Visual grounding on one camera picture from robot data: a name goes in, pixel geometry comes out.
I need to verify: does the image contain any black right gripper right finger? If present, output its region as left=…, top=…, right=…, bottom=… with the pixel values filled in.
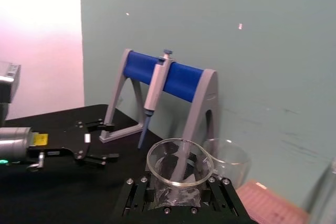
left=201, top=176, right=240, bottom=216

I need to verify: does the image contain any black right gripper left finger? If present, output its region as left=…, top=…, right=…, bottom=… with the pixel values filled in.
left=121, top=176, right=155, bottom=216

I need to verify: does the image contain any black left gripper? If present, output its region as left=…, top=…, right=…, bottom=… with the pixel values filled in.
left=27, top=119, right=120, bottom=168

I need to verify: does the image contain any clear glass beaker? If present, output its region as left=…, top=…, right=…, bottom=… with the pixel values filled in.
left=202, top=138, right=250, bottom=191
left=146, top=137, right=215, bottom=207

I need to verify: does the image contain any grey pipette with blue tip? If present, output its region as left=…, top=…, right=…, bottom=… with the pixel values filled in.
left=137, top=48, right=174, bottom=150

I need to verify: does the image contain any clear plastic case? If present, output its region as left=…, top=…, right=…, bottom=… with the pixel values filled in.
left=309, top=155, right=336, bottom=224

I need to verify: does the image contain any grey and blue pipette stand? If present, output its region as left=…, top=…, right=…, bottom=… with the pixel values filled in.
left=99, top=48, right=220, bottom=146

